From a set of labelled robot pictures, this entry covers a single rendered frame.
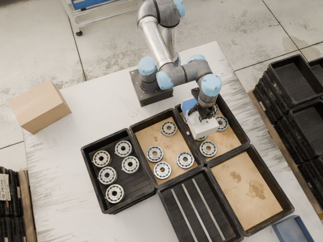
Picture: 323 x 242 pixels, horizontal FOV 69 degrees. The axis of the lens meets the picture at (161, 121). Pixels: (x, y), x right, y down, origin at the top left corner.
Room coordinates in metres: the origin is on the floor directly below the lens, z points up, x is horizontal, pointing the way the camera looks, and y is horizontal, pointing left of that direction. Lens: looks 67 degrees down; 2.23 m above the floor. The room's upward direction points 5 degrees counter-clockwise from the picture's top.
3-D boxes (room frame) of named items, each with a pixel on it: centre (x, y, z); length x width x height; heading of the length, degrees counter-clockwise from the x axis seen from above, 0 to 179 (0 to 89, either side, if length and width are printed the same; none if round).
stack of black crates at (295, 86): (0.97, -1.11, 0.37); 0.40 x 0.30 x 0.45; 16
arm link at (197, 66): (0.56, -0.16, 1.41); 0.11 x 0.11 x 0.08; 15
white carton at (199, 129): (0.49, -0.20, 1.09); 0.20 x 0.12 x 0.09; 16
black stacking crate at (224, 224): (0.02, -0.15, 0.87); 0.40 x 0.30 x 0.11; 21
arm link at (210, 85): (0.47, -0.20, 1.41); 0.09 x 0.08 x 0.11; 15
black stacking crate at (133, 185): (0.29, 0.27, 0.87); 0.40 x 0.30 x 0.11; 21
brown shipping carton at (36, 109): (0.79, 0.82, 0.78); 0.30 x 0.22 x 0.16; 120
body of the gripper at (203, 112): (0.46, -0.21, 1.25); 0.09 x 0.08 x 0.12; 16
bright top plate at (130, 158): (0.32, 0.20, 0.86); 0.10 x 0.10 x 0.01
